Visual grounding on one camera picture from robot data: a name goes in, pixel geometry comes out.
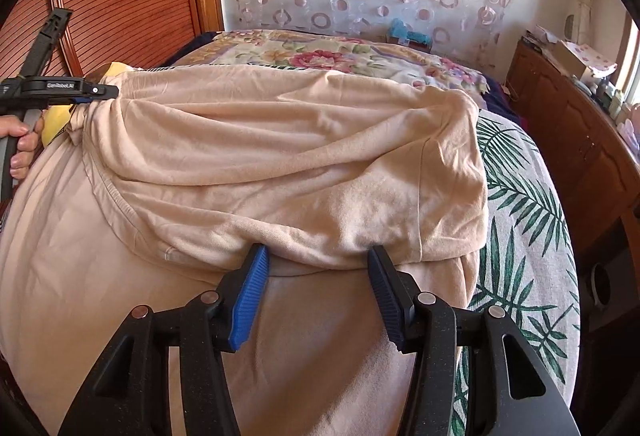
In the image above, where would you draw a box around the blue toy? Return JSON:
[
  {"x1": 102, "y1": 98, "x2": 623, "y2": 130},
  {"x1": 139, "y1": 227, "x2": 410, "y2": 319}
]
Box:
[{"x1": 385, "y1": 18, "x2": 432, "y2": 50}]

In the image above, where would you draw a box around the yellow plush toy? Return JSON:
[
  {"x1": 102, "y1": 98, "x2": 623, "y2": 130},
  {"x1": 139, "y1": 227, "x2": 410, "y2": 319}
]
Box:
[{"x1": 40, "y1": 61, "x2": 134, "y2": 150}]

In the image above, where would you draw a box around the beige printed t-shirt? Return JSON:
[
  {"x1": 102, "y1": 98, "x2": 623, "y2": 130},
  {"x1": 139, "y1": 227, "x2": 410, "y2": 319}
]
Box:
[{"x1": 0, "y1": 64, "x2": 492, "y2": 436}]

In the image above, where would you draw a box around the pink patterned cloth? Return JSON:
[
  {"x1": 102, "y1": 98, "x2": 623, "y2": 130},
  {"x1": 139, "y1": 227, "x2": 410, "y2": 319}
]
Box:
[{"x1": 567, "y1": 41, "x2": 619, "y2": 78}]

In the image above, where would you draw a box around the wooden-framed window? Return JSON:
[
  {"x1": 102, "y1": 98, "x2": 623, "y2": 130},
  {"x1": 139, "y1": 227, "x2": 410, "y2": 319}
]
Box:
[{"x1": 612, "y1": 11, "x2": 640, "y2": 109}]

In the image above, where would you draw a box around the pink figurine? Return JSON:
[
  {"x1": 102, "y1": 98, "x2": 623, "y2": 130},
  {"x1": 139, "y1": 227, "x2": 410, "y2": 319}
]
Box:
[{"x1": 617, "y1": 113, "x2": 640, "y2": 143}]

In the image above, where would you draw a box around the white round object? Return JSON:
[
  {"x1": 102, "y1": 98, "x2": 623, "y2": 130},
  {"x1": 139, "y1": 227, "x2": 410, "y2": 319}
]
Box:
[{"x1": 590, "y1": 263, "x2": 615, "y2": 312}]

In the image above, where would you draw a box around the cardboard box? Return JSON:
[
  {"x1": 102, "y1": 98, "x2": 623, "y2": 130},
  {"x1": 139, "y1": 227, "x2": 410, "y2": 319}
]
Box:
[{"x1": 547, "y1": 40, "x2": 594, "y2": 80}]

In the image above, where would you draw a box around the dark wooden chair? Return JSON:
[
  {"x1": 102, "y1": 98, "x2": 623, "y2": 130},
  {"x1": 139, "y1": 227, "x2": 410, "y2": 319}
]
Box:
[{"x1": 575, "y1": 156, "x2": 640, "y2": 329}]

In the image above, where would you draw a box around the person's left hand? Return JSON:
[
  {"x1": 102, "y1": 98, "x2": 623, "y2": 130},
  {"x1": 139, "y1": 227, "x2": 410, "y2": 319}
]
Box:
[{"x1": 0, "y1": 115, "x2": 44, "y2": 182}]

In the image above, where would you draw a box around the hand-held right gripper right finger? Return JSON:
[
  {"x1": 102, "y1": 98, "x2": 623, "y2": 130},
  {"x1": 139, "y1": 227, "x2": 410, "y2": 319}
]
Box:
[{"x1": 367, "y1": 245, "x2": 581, "y2": 436}]

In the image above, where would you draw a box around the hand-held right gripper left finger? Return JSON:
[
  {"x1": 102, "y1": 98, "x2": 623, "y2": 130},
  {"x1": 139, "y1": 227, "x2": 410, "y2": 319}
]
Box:
[{"x1": 57, "y1": 243, "x2": 271, "y2": 436}]

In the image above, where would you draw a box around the floral quilt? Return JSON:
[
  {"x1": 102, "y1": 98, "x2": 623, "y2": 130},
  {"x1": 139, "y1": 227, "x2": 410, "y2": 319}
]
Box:
[{"x1": 172, "y1": 29, "x2": 489, "y2": 95}]

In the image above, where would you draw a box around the long wooden cabinet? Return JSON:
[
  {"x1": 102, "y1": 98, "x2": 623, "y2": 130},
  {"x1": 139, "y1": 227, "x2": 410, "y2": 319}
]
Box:
[{"x1": 505, "y1": 39, "x2": 640, "y2": 258}]

